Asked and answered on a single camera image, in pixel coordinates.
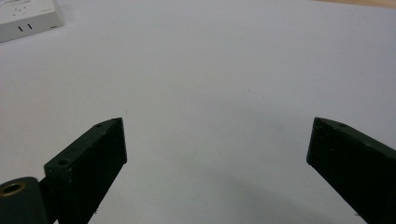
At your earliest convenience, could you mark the white power strip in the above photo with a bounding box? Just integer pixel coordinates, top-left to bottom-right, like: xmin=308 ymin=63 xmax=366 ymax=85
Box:
xmin=0 ymin=0 xmax=66 ymax=44

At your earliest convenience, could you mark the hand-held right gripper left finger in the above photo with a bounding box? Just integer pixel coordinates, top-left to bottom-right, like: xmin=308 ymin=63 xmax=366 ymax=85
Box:
xmin=43 ymin=117 xmax=128 ymax=224

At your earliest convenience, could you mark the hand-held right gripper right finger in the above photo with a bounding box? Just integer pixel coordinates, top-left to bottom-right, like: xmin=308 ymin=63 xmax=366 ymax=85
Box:
xmin=305 ymin=117 xmax=396 ymax=224

